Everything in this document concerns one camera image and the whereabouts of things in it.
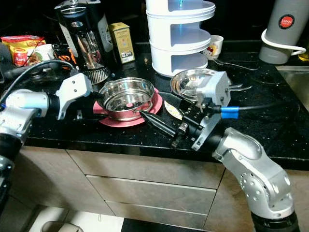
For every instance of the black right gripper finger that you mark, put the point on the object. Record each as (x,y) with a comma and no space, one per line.
(163,125)
(186,104)

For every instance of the stainless steel pot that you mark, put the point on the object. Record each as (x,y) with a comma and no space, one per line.
(125,101)

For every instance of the pink plastic plate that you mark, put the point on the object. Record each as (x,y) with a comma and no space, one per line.
(125,123)

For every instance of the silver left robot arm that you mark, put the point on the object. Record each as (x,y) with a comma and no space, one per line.
(24,101)

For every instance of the brown kitchen base cabinet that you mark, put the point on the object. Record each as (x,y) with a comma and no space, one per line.
(149,188)

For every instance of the white leaf patterned plate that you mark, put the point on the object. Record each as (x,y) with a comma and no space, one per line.
(171,110)

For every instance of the stainless steel bowl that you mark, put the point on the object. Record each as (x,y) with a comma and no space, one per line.
(188,79)

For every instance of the white three tier rack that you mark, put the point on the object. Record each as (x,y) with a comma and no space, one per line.
(174,63)

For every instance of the orange plastic item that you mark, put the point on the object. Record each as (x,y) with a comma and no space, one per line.
(65,55)

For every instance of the thin steel fork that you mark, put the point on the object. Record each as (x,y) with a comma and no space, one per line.
(234,64)

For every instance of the white cartoon mug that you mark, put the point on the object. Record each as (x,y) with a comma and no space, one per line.
(215,46)

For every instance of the yellow cardboard box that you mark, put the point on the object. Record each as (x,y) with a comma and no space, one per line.
(122,42)

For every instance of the plain white cup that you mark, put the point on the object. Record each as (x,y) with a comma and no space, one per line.
(46,52)

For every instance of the black coffee maker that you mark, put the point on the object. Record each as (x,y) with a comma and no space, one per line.
(82,29)

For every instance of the yellow red noodle packet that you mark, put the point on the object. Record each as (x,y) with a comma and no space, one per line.
(24,46)

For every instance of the grey thermos with red badge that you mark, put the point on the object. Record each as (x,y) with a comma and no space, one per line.
(282,43)

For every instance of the yellow oil bottle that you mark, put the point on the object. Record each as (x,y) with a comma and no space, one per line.
(304,55)

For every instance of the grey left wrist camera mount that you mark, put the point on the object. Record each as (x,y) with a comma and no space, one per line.
(75,89)

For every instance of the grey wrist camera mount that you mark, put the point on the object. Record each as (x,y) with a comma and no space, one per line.
(215,89)
(75,89)

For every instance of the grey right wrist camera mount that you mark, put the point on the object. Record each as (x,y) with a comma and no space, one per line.
(215,89)

